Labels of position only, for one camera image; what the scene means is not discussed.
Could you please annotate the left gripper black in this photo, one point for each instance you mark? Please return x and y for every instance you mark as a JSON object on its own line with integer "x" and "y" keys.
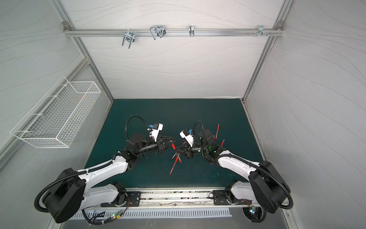
{"x": 158, "y": 144}

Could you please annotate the metal u-bolt clamp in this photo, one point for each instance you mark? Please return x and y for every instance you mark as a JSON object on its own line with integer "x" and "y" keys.
{"x": 157, "y": 31}
{"x": 129, "y": 38}

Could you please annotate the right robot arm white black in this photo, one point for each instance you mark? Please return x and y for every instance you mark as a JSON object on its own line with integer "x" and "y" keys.
{"x": 267, "y": 187}

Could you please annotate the small metal bracket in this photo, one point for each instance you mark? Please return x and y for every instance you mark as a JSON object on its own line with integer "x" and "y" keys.
{"x": 191, "y": 30}

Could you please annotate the green table mat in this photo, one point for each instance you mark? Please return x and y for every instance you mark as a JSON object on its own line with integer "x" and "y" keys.
{"x": 129, "y": 116}

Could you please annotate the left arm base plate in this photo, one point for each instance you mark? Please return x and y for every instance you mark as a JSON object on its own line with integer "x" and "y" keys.
{"x": 129, "y": 198}

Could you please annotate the white wire basket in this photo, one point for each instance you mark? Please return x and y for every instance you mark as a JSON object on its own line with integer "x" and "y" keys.
{"x": 57, "y": 118}

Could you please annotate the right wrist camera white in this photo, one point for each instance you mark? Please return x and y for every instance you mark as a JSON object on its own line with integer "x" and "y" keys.
{"x": 188, "y": 136}

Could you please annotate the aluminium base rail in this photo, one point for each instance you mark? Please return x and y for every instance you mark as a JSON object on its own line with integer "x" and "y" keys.
{"x": 164, "y": 198}

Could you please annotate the metal U-bolt clamp left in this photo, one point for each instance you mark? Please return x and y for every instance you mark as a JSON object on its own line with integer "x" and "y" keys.
{"x": 129, "y": 38}

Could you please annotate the metal bolt clamp right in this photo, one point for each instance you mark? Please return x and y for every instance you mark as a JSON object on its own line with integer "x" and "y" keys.
{"x": 260, "y": 32}

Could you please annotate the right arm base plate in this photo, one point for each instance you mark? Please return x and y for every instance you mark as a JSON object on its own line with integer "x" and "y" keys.
{"x": 223, "y": 198}

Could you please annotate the metal U-bolt clamp middle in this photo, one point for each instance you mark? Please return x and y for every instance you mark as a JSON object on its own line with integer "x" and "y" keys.
{"x": 157, "y": 31}

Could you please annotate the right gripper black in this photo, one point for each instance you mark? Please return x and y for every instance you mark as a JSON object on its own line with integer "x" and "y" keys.
{"x": 188, "y": 149}

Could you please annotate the aluminium crossbar rail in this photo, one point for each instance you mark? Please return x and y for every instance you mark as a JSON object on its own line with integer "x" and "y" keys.
{"x": 169, "y": 32}

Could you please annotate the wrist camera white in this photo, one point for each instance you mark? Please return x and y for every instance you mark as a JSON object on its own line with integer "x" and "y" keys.
{"x": 154, "y": 130}
{"x": 188, "y": 136}

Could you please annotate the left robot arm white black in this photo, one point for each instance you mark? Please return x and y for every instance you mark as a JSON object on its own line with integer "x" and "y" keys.
{"x": 76, "y": 190}

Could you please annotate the white slotted cable duct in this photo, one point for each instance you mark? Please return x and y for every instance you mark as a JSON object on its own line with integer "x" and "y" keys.
{"x": 179, "y": 213}

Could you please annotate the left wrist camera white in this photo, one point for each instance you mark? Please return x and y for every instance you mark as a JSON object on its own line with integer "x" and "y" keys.
{"x": 154, "y": 130}

